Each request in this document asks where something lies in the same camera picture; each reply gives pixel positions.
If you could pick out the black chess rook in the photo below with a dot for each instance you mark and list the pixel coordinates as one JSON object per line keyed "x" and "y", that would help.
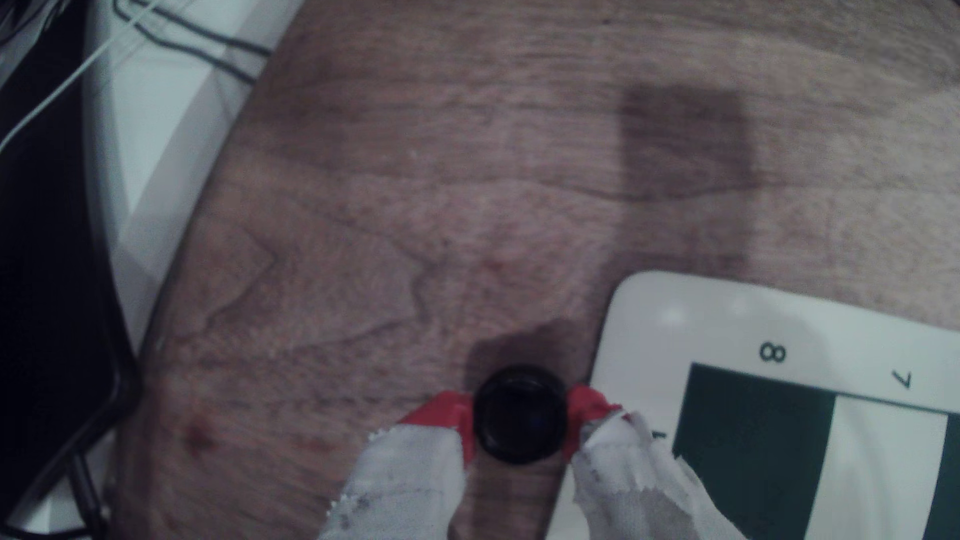
{"x": 520, "y": 416}

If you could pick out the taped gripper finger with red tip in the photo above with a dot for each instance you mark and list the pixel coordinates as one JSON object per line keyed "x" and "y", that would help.
{"x": 637, "y": 495}
{"x": 405, "y": 487}

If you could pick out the green white chess mat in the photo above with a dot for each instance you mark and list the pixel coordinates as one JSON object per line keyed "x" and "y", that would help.
{"x": 712, "y": 322}

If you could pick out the black flat device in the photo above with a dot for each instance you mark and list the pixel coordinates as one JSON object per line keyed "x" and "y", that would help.
{"x": 45, "y": 300}

